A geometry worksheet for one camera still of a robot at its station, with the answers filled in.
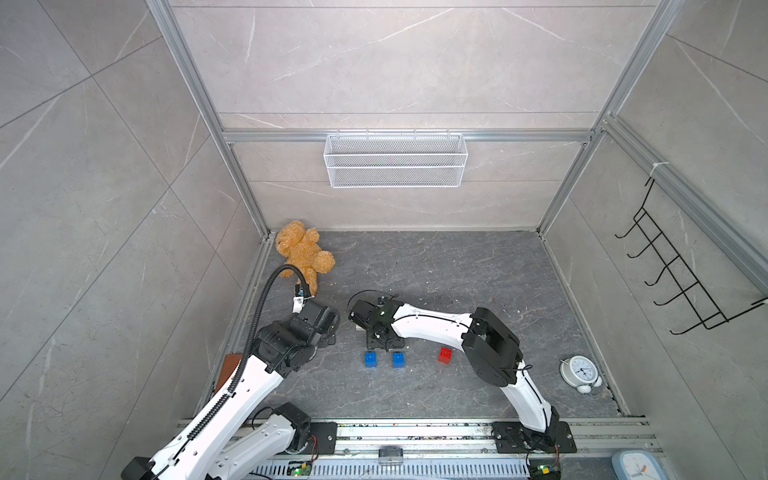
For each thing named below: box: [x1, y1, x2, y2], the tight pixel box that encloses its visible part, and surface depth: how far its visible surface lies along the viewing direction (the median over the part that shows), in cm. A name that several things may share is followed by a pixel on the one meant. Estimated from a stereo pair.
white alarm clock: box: [559, 355, 603, 394], surface depth 82 cm
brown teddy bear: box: [275, 220, 335, 296], surface depth 106 cm
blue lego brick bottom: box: [392, 352, 406, 369], surface depth 86 cm
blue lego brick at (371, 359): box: [364, 351, 379, 368], surface depth 85 cm
